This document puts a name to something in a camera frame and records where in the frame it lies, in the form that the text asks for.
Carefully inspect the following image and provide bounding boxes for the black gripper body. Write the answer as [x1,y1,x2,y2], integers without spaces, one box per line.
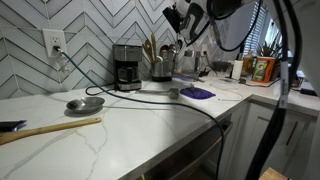
[161,5,184,35]

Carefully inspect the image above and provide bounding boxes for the wooden spoon with round bowl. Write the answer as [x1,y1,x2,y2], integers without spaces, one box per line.
[150,32,158,63]

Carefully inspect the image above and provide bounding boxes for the brown round-headed utensil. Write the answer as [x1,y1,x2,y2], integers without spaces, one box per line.
[159,44,170,55]

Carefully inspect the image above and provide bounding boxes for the steel utensil holder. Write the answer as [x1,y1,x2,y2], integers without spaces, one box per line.
[150,60,175,83]

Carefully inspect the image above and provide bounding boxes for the clear container with blue lid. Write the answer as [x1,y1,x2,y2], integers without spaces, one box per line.
[172,73,194,82]

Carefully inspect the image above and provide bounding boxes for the wooden turner in holder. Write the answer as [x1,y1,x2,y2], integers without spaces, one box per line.
[142,38,155,64]

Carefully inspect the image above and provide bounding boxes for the glass and steel electric kettle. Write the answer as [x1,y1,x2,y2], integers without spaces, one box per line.
[180,49,202,75]

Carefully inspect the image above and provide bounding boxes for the wooden spatula with slanted blade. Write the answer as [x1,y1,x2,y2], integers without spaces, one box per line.
[173,70,206,83]

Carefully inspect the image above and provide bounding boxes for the black drip coffee maker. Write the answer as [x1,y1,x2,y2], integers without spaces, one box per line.
[112,43,144,93]

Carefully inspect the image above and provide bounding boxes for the white paper roll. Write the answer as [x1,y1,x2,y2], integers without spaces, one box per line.
[231,59,245,81]

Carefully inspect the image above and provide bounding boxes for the window blinds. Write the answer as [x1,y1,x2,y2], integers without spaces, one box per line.
[244,4,268,57]

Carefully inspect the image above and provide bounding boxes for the yellow bottle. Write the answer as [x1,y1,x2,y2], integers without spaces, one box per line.
[242,49,256,77]

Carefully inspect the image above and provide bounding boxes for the green potted plant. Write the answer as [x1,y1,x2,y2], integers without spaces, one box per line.
[255,32,284,60]

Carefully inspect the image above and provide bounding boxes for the orange Gatorade tub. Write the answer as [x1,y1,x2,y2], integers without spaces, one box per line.
[251,56,277,84]

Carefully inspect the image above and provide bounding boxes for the small round steel plate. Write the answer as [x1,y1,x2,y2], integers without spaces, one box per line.
[65,96,106,115]

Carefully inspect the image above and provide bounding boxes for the stainless dishwasher front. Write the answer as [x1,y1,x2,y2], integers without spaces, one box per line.
[139,113,234,180]

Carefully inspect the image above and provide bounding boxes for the grey cabinet door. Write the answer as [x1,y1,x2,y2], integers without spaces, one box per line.
[229,99,318,180]

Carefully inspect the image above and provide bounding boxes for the wooden flat spatula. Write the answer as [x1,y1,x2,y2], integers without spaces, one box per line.
[0,116,103,147]

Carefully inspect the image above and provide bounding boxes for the light wooden block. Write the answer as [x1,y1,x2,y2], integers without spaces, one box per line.
[258,166,288,180]

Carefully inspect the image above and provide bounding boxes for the dark power cable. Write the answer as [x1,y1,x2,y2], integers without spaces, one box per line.
[53,45,225,180]

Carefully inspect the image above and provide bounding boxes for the thin white cable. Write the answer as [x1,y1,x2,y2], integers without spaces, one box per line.
[212,87,245,103]

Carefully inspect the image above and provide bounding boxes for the black coffee maker cord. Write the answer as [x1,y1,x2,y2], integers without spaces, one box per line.
[84,84,116,97]

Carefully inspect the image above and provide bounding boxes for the white wall outlet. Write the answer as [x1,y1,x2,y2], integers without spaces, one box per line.
[41,28,68,58]

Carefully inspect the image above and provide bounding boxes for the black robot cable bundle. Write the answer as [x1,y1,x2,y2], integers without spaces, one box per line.
[185,0,304,180]

